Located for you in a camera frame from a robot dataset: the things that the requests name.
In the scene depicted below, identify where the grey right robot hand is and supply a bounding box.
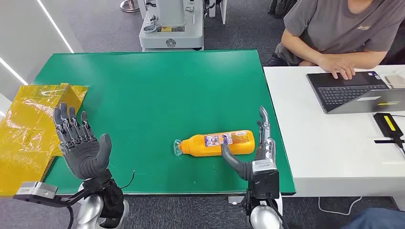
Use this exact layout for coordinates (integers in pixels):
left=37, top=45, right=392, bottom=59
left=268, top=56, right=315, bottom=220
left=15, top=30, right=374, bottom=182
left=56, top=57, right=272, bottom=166
left=220, top=106, right=277, bottom=181

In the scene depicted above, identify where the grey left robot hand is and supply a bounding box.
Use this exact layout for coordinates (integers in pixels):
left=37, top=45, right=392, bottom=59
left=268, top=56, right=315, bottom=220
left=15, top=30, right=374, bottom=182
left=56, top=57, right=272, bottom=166
left=53, top=103, right=112, bottom=181

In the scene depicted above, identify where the orange bottle with clear cap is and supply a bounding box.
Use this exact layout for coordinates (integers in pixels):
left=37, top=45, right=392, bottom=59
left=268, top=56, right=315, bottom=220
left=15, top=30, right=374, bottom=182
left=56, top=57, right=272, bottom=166
left=173, top=130, right=256, bottom=158

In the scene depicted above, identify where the yellow film wrapped cardboard box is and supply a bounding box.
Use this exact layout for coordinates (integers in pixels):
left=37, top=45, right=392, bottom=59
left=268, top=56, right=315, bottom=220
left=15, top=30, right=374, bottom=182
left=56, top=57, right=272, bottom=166
left=0, top=83, right=88, bottom=198

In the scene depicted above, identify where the black and grey laptop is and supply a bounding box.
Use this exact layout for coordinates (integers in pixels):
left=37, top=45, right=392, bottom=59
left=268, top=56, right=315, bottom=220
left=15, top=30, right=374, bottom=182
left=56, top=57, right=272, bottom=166
left=306, top=71, right=405, bottom=115

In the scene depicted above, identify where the person's right hand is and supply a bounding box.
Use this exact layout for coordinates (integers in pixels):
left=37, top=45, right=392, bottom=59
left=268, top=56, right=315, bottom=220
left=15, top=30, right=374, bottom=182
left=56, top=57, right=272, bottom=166
left=318, top=55, right=357, bottom=80

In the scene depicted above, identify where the black power adapter yellow label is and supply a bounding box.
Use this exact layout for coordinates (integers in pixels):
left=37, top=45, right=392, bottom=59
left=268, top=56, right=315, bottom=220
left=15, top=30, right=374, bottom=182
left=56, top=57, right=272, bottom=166
left=373, top=113, right=405, bottom=140

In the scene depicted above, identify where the person's leg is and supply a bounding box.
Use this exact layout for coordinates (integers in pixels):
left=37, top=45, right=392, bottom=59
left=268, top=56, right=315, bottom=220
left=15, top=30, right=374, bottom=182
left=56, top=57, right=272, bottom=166
left=341, top=208, right=405, bottom=229

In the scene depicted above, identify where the person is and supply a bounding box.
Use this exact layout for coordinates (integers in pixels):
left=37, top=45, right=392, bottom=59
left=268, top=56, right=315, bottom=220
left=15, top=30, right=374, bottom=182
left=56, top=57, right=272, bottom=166
left=264, top=0, right=405, bottom=80

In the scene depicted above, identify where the black chair base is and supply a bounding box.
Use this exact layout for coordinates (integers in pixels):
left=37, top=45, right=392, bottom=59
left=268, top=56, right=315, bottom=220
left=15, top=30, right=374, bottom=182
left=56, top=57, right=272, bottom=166
left=267, top=0, right=298, bottom=20

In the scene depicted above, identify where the white panel leg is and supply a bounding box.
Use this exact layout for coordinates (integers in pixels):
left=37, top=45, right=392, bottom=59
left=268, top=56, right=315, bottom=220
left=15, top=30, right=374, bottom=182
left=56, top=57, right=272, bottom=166
left=220, top=0, right=228, bottom=25

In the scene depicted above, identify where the beige flat pouch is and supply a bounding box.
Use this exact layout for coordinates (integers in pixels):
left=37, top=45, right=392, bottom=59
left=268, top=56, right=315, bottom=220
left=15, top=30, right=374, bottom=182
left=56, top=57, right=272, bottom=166
left=384, top=74, right=405, bottom=89

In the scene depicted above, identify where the chrome stanchion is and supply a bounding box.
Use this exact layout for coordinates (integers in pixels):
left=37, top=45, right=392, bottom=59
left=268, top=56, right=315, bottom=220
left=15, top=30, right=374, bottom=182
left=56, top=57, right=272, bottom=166
left=119, top=0, right=140, bottom=13

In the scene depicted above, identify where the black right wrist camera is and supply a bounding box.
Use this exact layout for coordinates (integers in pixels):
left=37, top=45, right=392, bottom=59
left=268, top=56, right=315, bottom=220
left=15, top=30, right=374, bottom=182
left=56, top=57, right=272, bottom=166
left=250, top=159, right=281, bottom=200

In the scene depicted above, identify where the thin black wire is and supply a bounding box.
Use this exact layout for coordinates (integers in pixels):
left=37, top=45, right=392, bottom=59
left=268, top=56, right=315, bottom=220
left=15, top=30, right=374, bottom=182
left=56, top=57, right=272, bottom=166
left=119, top=170, right=136, bottom=190

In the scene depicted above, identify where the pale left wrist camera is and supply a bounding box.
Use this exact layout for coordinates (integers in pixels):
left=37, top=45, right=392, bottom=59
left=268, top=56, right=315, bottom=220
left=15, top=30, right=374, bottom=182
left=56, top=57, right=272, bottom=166
left=12, top=181, right=59, bottom=205

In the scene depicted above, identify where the black left camera cable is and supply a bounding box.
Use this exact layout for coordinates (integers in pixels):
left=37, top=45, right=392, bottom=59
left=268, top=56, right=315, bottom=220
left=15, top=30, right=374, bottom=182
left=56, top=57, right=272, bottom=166
left=64, top=205, right=75, bottom=229

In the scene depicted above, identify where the white cable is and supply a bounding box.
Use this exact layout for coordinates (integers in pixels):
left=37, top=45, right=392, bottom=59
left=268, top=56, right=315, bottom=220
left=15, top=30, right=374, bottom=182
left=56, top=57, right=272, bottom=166
left=318, top=196, right=363, bottom=217

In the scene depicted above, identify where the black adapter cable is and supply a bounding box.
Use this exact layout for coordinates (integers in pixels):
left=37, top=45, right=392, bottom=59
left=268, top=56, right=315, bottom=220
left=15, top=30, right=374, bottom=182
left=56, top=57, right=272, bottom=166
left=374, top=135, right=405, bottom=156

